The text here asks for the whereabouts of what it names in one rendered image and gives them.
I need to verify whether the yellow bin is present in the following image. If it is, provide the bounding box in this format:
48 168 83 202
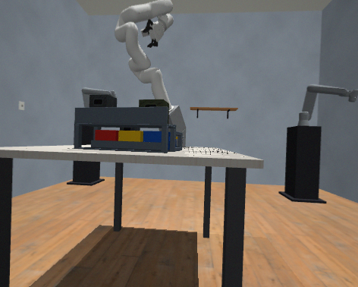
118 131 143 142

